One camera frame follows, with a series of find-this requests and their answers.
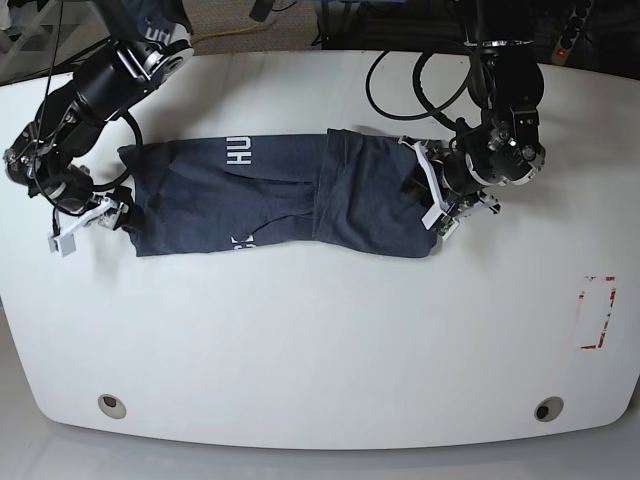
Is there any black power strip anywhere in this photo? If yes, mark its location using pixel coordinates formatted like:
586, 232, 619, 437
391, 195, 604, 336
550, 0, 594, 66

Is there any dark blue T-shirt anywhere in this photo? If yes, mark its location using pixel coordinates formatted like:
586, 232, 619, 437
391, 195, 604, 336
119, 129, 437, 259

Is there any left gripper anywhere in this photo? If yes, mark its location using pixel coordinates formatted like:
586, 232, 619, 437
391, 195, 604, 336
398, 136, 501, 222

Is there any table grommet hole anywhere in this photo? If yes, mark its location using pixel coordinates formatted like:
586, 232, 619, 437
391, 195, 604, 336
534, 396, 564, 423
98, 394, 127, 420

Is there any right table grommet hole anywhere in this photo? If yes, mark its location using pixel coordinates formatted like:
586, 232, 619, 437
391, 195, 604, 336
534, 396, 564, 423

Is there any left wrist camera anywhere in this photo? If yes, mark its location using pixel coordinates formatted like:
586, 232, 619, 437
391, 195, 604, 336
422, 205, 460, 241

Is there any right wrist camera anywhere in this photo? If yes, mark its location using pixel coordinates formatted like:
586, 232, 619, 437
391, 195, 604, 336
48, 233, 76, 258

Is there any left table grommet hole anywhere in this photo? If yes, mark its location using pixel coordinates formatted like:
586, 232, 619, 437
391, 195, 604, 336
98, 394, 127, 420

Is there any red tape marking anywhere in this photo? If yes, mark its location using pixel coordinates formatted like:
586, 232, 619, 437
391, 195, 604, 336
576, 276, 617, 351

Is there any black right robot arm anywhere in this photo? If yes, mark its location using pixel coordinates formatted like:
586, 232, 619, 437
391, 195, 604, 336
4, 1, 436, 258

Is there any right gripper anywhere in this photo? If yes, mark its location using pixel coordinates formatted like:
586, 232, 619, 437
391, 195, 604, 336
29, 169, 145, 235

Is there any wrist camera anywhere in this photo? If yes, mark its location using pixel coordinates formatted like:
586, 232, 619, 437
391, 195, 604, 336
48, 233, 76, 258
422, 205, 460, 241

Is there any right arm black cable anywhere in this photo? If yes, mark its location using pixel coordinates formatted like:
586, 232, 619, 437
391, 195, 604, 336
89, 112, 144, 194

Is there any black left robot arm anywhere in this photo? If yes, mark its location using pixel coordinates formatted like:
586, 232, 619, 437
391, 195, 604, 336
412, 1, 545, 236

